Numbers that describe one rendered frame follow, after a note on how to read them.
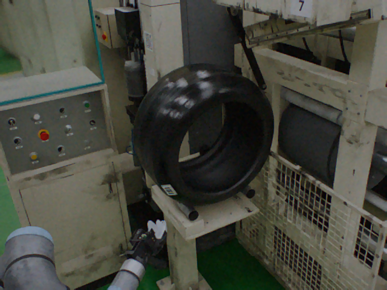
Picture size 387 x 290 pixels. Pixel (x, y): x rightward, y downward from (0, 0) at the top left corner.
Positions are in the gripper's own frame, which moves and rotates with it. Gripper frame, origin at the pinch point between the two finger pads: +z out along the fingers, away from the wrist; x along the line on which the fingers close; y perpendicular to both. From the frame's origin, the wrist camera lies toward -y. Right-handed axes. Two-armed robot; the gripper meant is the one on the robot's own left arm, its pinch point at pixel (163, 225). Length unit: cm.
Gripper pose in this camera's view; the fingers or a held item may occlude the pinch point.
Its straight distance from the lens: 145.5
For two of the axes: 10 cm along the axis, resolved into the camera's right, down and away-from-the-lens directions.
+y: -4.1, -8.0, -4.4
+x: -8.4, 1.6, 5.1
